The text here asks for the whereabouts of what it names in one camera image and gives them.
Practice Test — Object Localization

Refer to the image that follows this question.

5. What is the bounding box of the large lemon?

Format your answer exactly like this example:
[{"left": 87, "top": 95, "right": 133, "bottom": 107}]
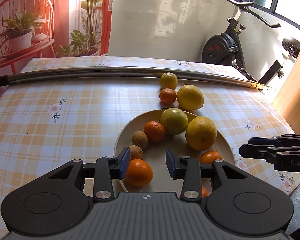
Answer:
[
  {"left": 177, "top": 85, "right": 204, "bottom": 111},
  {"left": 185, "top": 116, "right": 217, "bottom": 151}
]

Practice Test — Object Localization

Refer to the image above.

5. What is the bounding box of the brown kiwi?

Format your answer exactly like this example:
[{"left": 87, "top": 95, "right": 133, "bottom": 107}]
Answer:
[
  {"left": 132, "top": 131, "right": 148, "bottom": 150},
  {"left": 129, "top": 145, "right": 143, "bottom": 160}
]

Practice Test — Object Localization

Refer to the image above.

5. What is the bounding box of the wooden panel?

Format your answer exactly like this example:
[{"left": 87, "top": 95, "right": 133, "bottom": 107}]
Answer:
[{"left": 272, "top": 54, "right": 300, "bottom": 134}]

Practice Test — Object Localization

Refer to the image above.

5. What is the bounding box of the green apple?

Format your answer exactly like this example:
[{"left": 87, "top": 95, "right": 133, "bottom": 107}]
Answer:
[{"left": 159, "top": 108, "right": 189, "bottom": 135}]

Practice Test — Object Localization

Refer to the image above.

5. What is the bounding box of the printed room backdrop cloth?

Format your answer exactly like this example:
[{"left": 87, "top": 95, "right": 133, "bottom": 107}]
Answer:
[{"left": 0, "top": 0, "right": 116, "bottom": 106}]

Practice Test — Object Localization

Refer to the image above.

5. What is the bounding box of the tangerine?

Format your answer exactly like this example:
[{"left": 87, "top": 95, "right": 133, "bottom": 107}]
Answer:
[
  {"left": 199, "top": 151, "right": 222, "bottom": 164},
  {"left": 143, "top": 121, "right": 166, "bottom": 142},
  {"left": 124, "top": 159, "right": 153, "bottom": 187},
  {"left": 202, "top": 186, "right": 209, "bottom": 197},
  {"left": 159, "top": 88, "right": 177, "bottom": 105}
]

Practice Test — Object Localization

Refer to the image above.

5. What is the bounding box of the small round yellow lemon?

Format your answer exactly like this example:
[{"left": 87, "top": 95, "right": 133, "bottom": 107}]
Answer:
[{"left": 160, "top": 72, "right": 178, "bottom": 90}]

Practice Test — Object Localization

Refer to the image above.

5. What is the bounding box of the long metal pole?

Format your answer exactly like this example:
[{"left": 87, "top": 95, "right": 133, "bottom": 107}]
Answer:
[{"left": 0, "top": 66, "right": 268, "bottom": 89}]

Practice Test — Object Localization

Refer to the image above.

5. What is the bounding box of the black exercise bike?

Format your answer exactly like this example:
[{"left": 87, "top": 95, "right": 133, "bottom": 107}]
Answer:
[{"left": 201, "top": 0, "right": 300, "bottom": 86}]

